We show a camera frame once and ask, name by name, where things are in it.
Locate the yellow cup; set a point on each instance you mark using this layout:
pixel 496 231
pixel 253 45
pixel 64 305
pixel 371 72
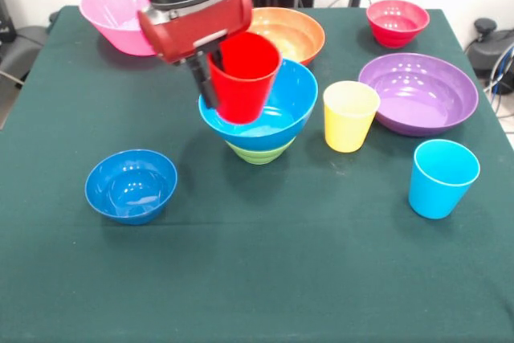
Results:
pixel 347 126

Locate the green bowl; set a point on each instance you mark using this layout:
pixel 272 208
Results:
pixel 261 154

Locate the small crimson bowl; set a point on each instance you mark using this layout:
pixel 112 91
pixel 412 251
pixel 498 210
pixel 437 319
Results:
pixel 397 25

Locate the light blue cup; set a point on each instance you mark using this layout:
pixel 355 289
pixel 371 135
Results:
pixel 437 194

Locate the orange bowl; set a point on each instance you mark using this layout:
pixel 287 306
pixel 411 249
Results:
pixel 297 33

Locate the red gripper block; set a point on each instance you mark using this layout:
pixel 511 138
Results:
pixel 192 29

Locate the large light blue bowl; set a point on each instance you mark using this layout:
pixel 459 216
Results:
pixel 293 94

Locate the purple bowl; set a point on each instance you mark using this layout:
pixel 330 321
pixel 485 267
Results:
pixel 417 94

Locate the dark green tablecloth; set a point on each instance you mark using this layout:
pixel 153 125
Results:
pixel 257 278

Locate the large pink bowl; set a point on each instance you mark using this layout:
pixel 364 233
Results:
pixel 108 17

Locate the red cup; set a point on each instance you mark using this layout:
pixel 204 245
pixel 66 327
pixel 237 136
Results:
pixel 245 90

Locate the small dark blue bowl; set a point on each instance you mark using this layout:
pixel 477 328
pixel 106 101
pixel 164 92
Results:
pixel 130 190

